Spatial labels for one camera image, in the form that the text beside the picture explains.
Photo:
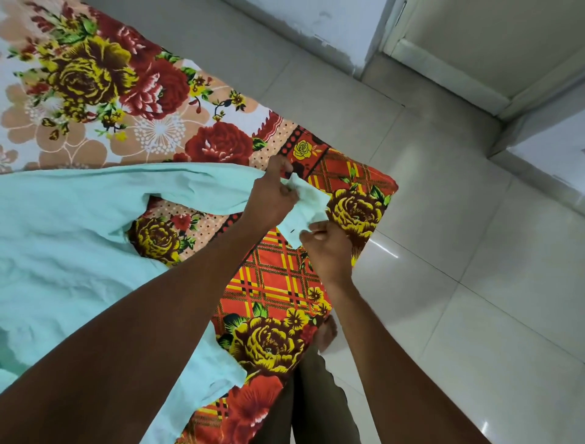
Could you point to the person's left hand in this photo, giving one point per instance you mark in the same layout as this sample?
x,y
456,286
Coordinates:
x,y
269,199

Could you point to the person's right hand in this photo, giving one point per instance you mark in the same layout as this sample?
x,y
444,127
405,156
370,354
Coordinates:
x,y
326,256

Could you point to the mint green shirt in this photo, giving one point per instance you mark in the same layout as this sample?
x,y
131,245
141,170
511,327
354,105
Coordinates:
x,y
68,238

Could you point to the person's right forearm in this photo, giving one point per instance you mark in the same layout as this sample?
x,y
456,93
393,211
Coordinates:
x,y
402,379

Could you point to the person's left forearm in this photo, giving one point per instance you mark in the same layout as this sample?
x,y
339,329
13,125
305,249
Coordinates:
x,y
123,347

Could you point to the person's bare foot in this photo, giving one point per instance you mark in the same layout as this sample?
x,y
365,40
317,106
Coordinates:
x,y
325,334

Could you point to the person's olive shorts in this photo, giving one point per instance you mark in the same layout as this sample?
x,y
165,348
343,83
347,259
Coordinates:
x,y
315,402

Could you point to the floral bedsheet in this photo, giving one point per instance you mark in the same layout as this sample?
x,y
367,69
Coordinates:
x,y
114,91

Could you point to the pale door with frame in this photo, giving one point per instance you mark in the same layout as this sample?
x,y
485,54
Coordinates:
x,y
480,50

